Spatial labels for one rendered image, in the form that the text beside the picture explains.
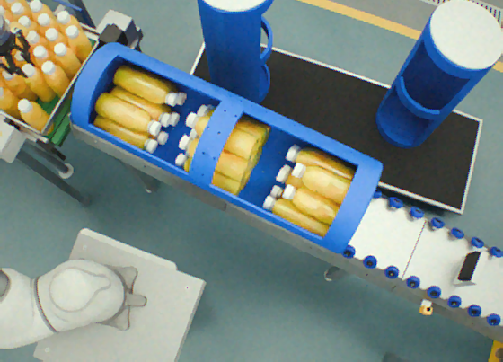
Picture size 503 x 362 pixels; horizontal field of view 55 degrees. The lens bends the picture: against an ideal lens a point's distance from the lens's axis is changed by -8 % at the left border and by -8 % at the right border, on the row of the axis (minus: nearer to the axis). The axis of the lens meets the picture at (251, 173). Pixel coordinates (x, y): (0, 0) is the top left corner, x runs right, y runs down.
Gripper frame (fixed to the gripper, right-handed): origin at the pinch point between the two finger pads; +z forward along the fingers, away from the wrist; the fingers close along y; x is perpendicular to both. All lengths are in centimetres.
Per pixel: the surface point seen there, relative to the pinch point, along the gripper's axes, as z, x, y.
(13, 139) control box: 5.7, -7.8, -21.6
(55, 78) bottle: 6.3, -8.8, 2.2
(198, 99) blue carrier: 10, -54, 17
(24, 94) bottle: 14.5, 3.3, -5.6
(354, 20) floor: 112, -79, 133
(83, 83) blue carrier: -10.2, -27.9, 0.4
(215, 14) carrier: 13, -43, 48
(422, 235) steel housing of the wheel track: 20, -136, 11
